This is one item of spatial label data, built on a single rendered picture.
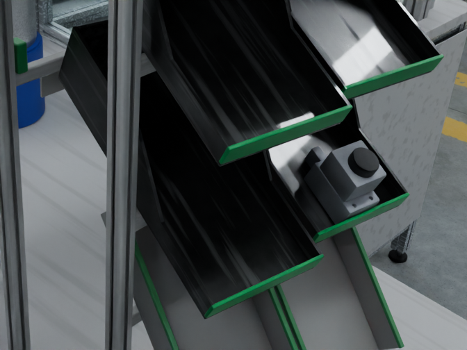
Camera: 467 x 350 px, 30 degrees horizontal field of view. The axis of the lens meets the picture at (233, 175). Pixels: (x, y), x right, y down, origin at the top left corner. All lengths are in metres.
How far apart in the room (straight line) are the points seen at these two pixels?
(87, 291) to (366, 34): 0.62
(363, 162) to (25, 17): 0.86
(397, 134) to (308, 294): 1.34
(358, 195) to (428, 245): 2.05
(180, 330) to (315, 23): 0.33
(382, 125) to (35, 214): 1.06
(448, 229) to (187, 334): 2.18
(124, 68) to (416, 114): 1.72
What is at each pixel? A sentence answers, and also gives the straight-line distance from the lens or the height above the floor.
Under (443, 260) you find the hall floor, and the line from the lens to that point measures 2.87.
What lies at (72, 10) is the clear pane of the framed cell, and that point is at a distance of 1.89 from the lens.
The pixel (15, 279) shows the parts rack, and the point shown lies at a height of 1.06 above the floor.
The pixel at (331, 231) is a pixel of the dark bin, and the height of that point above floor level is 1.20.
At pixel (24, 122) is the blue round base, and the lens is 1.64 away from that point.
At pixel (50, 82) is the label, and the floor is 1.28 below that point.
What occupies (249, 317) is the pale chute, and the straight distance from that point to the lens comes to 0.94.
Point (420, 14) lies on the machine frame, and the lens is 2.25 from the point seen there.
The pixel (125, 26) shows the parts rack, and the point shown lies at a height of 1.43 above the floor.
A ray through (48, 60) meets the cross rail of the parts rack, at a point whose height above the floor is 1.31.
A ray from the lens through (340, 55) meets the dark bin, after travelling 0.81.
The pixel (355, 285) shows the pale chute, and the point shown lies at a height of 1.05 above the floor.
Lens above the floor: 1.72
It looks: 34 degrees down
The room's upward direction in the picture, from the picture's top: 6 degrees clockwise
